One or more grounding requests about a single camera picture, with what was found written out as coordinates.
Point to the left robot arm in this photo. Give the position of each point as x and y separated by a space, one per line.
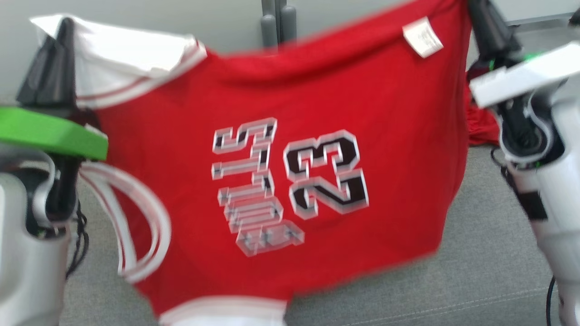
27 271

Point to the red Bulls jersey white sleeves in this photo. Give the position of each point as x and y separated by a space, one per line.
272 90

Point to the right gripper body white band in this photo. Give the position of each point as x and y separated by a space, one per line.
525 79

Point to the grey double partition post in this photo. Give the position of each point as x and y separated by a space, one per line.
287 22

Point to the red Bulls shorts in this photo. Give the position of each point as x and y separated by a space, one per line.
480 122

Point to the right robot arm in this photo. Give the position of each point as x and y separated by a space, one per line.
562 203

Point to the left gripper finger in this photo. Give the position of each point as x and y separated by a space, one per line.
41 81
65 72

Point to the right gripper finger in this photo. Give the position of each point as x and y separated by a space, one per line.
485 31
505 40

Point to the grey partition frame with foot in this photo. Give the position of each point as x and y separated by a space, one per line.
543 19

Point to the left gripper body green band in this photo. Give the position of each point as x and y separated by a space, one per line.
45 131

